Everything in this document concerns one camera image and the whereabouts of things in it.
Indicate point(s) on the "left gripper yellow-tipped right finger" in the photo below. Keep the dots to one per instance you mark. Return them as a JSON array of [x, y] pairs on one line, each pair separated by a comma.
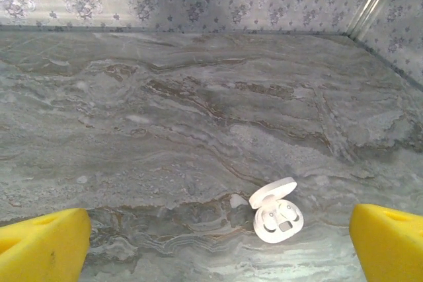
[[390, 245]]

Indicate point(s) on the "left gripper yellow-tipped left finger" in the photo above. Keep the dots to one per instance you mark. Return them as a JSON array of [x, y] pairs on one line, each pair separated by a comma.
[[43, 245]]

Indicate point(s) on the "white earbud charging case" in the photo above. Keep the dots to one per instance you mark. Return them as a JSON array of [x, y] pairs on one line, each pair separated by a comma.
[[271, 191]]

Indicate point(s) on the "aluminium corner post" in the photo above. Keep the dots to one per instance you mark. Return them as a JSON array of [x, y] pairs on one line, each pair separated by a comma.
[[373, 1]]

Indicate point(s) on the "aluminium table edge rail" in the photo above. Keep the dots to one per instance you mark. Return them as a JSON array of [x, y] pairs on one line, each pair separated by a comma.
[[165, 29]]

